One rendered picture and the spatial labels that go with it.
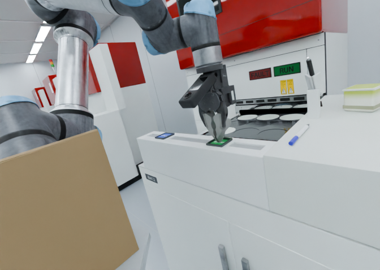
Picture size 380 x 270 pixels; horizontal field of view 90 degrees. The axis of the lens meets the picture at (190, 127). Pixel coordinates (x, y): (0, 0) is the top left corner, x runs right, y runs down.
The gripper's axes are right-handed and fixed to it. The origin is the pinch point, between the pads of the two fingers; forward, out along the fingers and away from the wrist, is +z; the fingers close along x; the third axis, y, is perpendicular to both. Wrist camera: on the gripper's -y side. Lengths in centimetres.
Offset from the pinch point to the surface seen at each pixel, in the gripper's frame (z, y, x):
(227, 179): 9.9, -4.0, -4.4
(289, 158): 1.0, -3.8, -20.3
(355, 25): -33, 207, -13
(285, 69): -13, 58, 0
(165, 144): 2.3, -4.0, 19.7
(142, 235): 15.5, -26.0, 6.5
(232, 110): 6, 58, 33
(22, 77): -132, 48, 796
